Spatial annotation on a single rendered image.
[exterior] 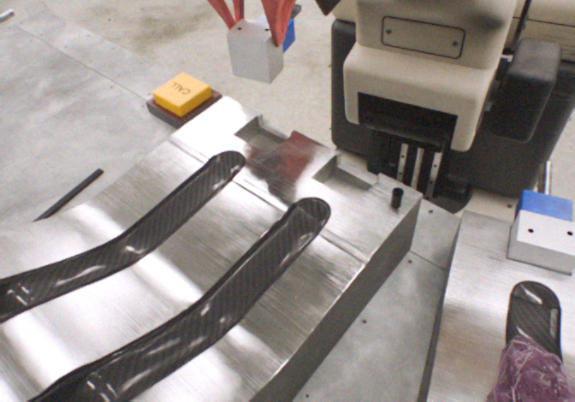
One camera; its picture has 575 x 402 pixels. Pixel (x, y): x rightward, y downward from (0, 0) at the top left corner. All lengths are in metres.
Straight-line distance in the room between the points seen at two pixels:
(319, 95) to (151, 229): 1.64
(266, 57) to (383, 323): 0.30
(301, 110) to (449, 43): 1.27
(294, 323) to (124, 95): 0.51
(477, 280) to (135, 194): 0.33
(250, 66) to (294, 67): 1.68
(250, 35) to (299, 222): 0.21
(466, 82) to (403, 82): 0.09
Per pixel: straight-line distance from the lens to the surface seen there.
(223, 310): 0.39
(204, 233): 0.42
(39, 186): 0.67
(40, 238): 0.46
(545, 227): 0.46
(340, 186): 0.47
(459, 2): 0.73
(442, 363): 0.36
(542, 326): 0.44
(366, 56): 0.77
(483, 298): 0.43
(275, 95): 2.05
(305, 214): 0.42
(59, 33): 1.01
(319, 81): 2.11
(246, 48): 0.52
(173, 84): 0.70
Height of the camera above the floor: 1.21
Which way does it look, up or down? 48 degrees down
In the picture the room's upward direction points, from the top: 7 degrees counter-clockwise
